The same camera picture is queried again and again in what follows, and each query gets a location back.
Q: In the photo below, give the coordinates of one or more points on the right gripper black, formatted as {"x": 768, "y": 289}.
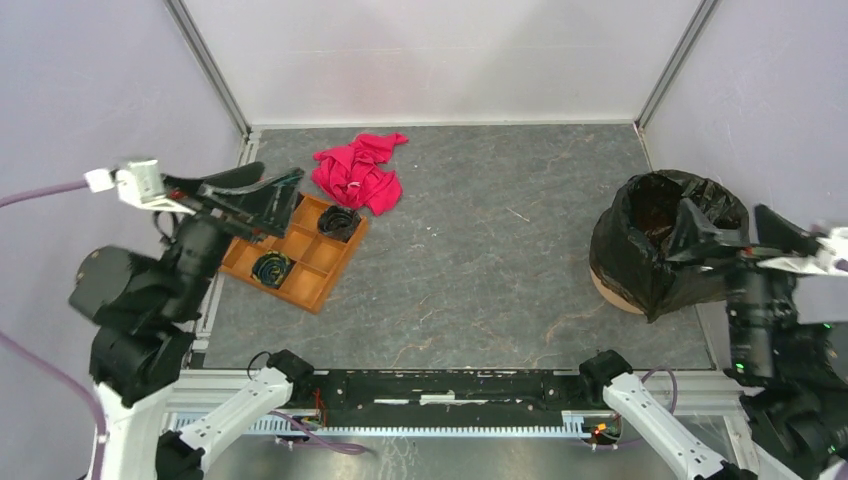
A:
{"x": 694, "y": 232}

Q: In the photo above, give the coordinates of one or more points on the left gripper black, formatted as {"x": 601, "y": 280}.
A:
{"x": 251, "y": 206}

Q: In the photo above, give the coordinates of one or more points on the black plastic trash bag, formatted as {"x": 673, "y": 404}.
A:
{"x": 630, "y": 241}

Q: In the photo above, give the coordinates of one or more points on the orange trash bin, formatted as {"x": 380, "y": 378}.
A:
{"x": 612, "y": 298}

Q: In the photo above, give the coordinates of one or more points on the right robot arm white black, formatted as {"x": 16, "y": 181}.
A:
{"x": 798, "y": 414}

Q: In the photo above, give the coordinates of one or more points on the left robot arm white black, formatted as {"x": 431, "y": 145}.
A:
{"x": 140, "y": 306}

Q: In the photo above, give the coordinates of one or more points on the black bag roll front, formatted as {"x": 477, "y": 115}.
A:
{"x": 271, "y": 269}

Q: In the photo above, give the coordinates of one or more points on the black bag roll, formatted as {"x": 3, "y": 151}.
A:
{"x": 271, "y": 269}
{"x": 338, "y": 223}

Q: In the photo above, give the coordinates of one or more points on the black bag roll middle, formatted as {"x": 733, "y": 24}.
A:
{"x": 338, "y": 223}

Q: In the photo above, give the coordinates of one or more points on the crumpled red cloth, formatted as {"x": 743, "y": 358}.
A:
{"x": 353, "y": 177}

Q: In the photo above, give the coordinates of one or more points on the orange compartment tray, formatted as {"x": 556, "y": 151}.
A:
{"x": 320, "y": 261}

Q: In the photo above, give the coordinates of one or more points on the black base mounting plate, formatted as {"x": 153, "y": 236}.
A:
{"x": 443, "y": 398}

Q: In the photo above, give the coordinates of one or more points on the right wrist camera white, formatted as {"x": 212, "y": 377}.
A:
{"x": 828, "y": 259}

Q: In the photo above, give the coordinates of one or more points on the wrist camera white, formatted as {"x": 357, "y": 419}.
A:
{"x": 139, "y": 183}
{"x": 828, "y": 259}

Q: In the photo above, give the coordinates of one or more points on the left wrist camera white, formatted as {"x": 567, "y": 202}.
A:
{"x": 139, "y": 183}

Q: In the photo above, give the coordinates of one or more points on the left aluminium corner post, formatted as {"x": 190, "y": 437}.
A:
{"x": 185, "y": 22}

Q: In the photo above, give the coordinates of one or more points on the aluminium corner post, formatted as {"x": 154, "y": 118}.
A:
{"x": 185, "y": 22}
{"x": 701, "y": 17}

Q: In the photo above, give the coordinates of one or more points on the aluminium frame rail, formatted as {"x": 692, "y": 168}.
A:
{"x": 223, "y": 392}

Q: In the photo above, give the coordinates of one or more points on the right aluminium corner post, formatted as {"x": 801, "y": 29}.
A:
{"x": 701, "y": 17}

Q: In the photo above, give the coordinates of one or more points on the white slotted cable duct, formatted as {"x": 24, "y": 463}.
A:
{"x": 571, "y": 427}

